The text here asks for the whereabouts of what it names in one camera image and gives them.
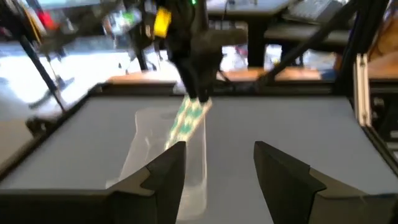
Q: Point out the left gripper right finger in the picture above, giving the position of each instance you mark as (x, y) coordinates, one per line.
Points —
(286, 193)

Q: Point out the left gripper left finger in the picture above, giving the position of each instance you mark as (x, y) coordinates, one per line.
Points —
(161, 186)

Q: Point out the black diagonal frame strut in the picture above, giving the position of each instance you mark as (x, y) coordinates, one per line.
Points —
(311, 38)

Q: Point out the black tripod stand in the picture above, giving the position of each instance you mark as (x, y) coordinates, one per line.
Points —
(38, 65)

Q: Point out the grey computer desk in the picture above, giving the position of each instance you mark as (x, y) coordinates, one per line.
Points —
(248, 7)

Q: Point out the silver aluminium frame post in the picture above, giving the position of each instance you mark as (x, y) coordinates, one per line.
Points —
(362, 93)

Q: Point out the wooden table side board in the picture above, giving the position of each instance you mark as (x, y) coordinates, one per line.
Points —
(280, 74)

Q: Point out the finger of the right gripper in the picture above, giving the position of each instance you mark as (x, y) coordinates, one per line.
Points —
(191, 82)
(207, 82)

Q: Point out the clear plastic bin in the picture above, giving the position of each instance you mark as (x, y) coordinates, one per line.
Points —
(192, 186)

